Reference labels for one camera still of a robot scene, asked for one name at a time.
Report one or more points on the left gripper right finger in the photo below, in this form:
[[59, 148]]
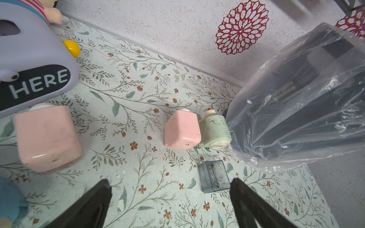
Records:
[[252, 211]]

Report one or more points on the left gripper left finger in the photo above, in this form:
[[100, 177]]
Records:
[[89, 211]]

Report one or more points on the grey sharpener shavings tray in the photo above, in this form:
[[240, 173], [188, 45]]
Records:
[[213, 176]]

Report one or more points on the pink pencil sharpener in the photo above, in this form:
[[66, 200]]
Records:
[[46, 137], [182, 130]]

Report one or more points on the green pencil sharpener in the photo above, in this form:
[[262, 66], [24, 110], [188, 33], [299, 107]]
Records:
[[214, 130]]

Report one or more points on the clear plastic bin liner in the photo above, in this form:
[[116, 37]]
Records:
[[299, 99]]

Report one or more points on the grey trash bin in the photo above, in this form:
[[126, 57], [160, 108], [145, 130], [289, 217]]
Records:
[[313, 94]]

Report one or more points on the blue pencil sharpener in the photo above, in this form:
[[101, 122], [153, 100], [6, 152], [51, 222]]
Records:
[[14, 208]]

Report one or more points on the purple tissue box toy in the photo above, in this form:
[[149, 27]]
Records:
[[35, 64]]

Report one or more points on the plush doll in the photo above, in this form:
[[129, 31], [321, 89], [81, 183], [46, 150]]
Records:
[[45, 8]]

